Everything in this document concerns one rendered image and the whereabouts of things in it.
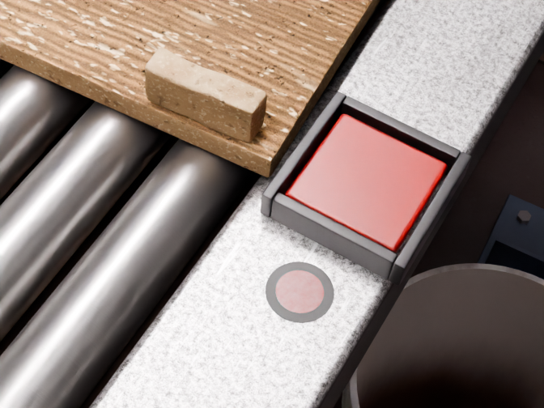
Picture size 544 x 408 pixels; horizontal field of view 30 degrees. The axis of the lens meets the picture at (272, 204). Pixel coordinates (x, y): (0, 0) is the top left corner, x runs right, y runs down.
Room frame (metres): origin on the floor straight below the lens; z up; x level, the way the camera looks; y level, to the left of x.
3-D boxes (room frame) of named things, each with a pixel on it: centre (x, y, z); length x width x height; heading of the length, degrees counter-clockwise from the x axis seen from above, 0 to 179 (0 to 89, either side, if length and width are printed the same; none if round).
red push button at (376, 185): (0.29, -0.04, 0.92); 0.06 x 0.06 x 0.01; 65
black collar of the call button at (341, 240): (0.29, -0.04, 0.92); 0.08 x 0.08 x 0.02; 65
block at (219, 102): (0.31, 0.04, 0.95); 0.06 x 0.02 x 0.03; 69
